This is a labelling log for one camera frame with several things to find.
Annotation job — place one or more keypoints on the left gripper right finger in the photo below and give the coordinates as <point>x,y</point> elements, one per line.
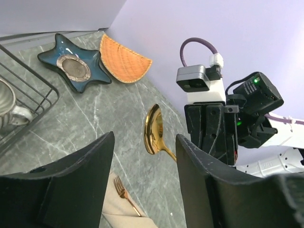
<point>216,195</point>

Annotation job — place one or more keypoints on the gold spoon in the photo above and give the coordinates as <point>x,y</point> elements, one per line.
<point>153,133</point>

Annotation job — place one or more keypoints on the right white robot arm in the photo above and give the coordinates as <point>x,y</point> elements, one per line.
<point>255,94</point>

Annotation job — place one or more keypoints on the blue star-shaped dish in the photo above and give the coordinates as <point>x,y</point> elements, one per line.
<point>78,66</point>

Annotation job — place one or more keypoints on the black wire dish rack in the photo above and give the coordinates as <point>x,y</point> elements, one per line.
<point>32,92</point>

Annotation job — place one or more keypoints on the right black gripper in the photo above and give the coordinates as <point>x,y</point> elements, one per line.
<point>210,124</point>

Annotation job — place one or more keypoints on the copper fork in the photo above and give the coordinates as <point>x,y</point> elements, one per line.
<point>122,192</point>

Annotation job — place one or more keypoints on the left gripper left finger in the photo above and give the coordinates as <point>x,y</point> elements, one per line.
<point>67,193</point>

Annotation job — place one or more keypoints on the striped ceramic mug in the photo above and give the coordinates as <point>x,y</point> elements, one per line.
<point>11,114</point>

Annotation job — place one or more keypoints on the beige cloth napkin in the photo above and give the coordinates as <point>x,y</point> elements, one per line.
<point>122,213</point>

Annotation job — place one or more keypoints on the orange woven fan mat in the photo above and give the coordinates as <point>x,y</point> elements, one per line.
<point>122,63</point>

